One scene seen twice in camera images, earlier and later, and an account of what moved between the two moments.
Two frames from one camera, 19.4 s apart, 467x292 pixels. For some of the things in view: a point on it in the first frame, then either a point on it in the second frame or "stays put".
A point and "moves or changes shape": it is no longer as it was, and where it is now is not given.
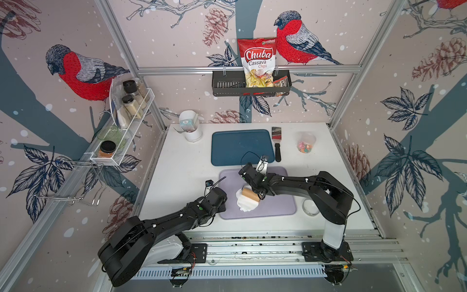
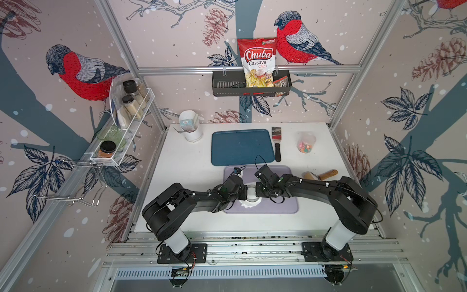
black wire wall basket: (228, 83) stays put
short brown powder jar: (107, 148) stays put
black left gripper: (223, 207) -> (244, 190)
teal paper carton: (187, 125) stays put
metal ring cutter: (309, 207) -> (251, 193)
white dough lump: (245, 204) moves or changes shape
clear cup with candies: (305, 142) stays put
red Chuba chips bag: (258, 56) stays put
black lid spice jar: (135, 86) stays put
